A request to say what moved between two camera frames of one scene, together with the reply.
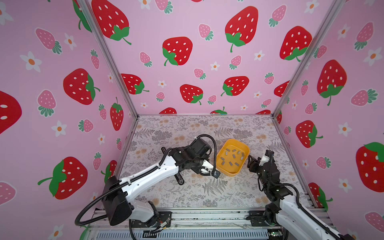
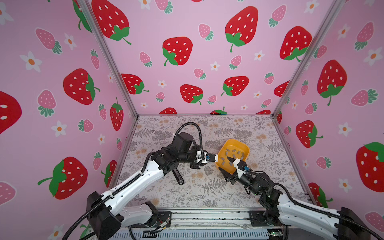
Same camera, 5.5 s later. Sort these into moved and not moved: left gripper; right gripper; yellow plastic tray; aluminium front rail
Moved: right gripper; left gripper
Not moved: yellow plastic tray; aluminium front rail
